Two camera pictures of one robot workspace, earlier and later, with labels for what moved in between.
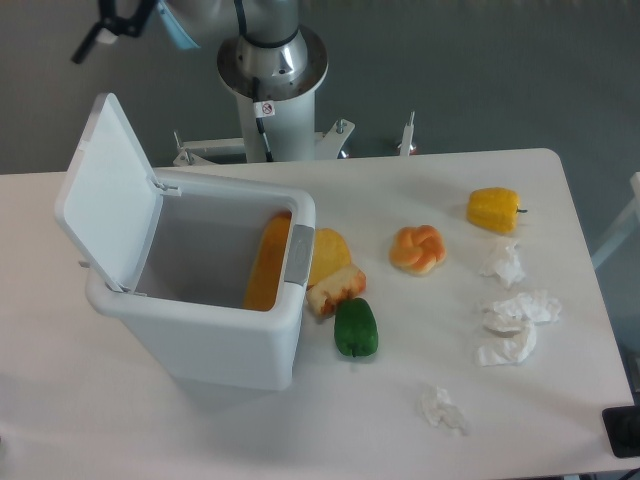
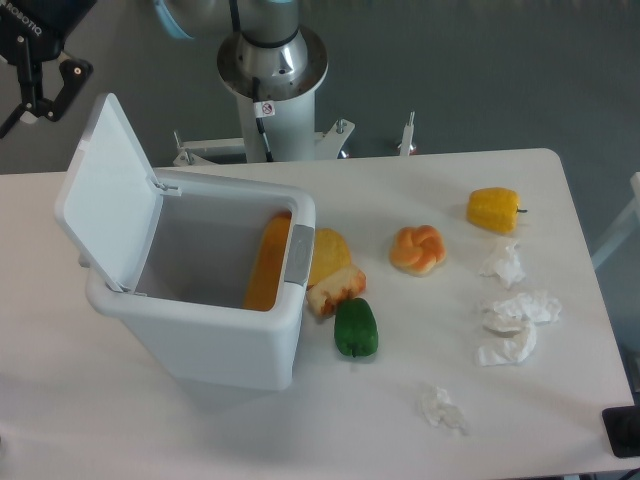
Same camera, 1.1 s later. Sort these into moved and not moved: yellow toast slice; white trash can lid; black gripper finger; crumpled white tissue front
Moved: black gripper finger
Not moved: white trash can lid; yellow toast slice; crumpled white tissue front
